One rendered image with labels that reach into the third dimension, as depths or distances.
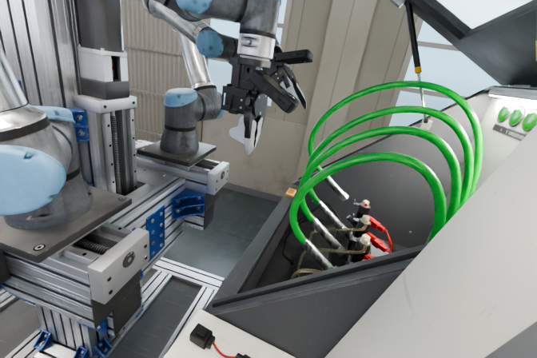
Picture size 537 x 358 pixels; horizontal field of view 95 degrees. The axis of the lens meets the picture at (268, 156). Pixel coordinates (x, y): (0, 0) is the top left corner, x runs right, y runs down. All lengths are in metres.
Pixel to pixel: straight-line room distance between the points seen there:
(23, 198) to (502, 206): 0.57
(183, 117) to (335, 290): 0.78
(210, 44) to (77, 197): 0.53
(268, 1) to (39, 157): 0.44
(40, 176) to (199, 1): 0.36
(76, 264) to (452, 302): 0.62
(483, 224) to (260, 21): 0.45
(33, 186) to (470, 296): 0.52
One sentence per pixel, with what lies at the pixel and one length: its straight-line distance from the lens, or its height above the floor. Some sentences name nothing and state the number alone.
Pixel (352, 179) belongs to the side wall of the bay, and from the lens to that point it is 1.01.
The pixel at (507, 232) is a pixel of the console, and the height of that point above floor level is 1.32.
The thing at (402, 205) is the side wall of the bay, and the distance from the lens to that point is 1.06.
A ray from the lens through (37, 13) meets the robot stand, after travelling 0.83.
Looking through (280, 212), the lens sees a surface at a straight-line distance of 0.85.
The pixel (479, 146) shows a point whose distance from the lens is 0.68.
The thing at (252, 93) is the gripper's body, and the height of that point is 1.35.
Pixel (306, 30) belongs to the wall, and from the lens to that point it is 2.44.
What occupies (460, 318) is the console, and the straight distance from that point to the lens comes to 0.26.
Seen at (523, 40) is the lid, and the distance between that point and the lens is 0.73.
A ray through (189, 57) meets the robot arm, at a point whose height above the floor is 1.39.
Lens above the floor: 1.41
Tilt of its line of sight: 21 degrees down
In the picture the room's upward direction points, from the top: 9 degrees clockwise
